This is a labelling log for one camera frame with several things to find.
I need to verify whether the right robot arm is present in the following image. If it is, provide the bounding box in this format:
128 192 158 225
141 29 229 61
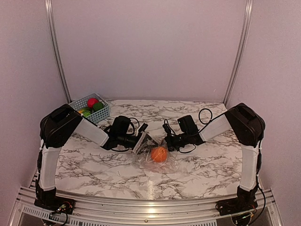
162 103 265 211

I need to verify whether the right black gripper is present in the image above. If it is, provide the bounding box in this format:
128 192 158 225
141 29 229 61
157 132 189 151

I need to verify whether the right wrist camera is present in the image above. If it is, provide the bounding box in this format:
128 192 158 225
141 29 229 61
162 119 173 136

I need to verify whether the right aluminium corner post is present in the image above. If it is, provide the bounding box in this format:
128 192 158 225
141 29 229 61
223 0 253 106

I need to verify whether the aluminium front frame rail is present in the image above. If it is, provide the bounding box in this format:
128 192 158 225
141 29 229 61
6 187 284 226

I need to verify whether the fake orange fruit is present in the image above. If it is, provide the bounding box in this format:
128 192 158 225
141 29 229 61
151 146 168 162

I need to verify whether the clear zip top bag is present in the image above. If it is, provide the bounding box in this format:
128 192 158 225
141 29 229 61
132 132 179 174

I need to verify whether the blue plastic basket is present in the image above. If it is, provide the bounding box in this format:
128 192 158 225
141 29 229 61
70 93 110 123

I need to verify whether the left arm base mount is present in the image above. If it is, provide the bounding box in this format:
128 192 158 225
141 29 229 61
34 196 75 214

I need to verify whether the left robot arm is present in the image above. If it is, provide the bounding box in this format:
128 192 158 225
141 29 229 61
35 104 158 210

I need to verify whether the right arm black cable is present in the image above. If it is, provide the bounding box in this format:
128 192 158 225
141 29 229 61
178 108 214 153

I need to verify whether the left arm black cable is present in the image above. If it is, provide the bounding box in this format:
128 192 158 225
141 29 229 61
103 117 141 153

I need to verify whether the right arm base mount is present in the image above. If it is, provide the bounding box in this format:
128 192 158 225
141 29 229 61
215 197 258 216

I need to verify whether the aluminium corner post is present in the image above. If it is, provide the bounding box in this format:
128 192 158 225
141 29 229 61
45 0 72 103
223 0 253 106

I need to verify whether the fake green lettuce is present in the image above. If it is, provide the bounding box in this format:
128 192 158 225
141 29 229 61
81 108 92 117

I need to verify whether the left aluminium corner post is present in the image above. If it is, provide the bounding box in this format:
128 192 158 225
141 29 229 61
45 0 72 103

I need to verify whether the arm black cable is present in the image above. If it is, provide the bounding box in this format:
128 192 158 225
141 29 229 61
178 108 214 153
103 117 141 153

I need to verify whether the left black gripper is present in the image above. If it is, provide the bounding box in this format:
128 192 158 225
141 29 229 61
118 133 159 155

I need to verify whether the fake red food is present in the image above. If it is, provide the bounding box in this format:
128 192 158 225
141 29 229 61
87 98 99 108

